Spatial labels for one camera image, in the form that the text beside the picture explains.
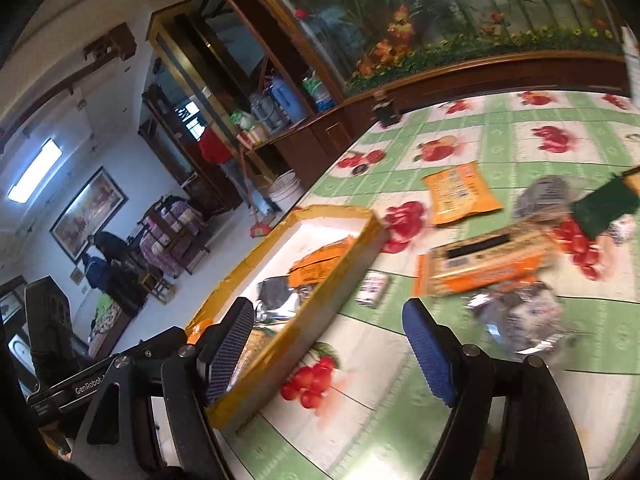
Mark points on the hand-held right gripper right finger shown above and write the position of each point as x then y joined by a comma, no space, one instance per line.
430,355

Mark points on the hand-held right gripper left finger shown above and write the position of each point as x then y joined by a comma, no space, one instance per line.
227,355

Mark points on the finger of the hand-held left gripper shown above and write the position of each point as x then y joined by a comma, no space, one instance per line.
160,341

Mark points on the yellow cardboard box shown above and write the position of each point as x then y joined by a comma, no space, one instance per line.
300,325

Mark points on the silver foil snack packet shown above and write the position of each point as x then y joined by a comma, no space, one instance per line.
520,317
277,300

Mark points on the large orange cracker pack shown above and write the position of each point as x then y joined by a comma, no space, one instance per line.
485,262

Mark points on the orange snack packet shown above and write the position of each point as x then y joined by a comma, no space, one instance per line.
325,262
460,192

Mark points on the clear cracker packet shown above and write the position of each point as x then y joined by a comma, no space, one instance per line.
262,341

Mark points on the wooden stool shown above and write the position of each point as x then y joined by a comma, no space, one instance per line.
156,287

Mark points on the green printed cloth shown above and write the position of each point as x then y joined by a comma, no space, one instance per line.
105,316

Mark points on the table with pink cloth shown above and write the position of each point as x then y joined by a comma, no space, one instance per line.
172,232

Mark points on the ceiling light panel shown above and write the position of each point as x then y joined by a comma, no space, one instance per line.
35,171

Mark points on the white plastic bucket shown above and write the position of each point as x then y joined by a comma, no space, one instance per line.
286,191

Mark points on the grey seed packet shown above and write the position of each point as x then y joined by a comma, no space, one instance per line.
542,197

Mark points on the fruit print tablecloth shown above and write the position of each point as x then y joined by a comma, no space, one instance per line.
500,152

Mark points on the small orange box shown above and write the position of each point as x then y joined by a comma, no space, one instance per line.
254,136

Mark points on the window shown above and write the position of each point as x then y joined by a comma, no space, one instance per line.
187,120

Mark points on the dark green packet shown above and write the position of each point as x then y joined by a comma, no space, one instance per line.
605,207

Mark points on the low wooden sideboard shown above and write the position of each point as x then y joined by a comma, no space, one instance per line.
320,145

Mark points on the small green white packet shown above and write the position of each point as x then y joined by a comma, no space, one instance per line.
242,120

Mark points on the grey thermos flask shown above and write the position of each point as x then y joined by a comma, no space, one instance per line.
264,112

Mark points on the dark glass jar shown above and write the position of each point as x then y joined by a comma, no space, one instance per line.
386,110

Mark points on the wooden glass display cabinet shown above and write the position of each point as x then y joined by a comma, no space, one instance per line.
190,85

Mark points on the blue thermos flask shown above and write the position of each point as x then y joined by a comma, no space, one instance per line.
287,100

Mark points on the green-edged cracker pack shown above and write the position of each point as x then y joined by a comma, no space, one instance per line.
632,174

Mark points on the green and white bag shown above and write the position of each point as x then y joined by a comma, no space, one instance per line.
318,91

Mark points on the white spray bottle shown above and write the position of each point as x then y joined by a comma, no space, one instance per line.
631,60

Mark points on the framed wall painting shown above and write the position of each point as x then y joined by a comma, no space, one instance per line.
87,214

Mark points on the wooden ceiling bracket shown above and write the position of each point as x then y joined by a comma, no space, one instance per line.
112,44

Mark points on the floral wall picture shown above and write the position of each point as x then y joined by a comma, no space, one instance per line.
450,5

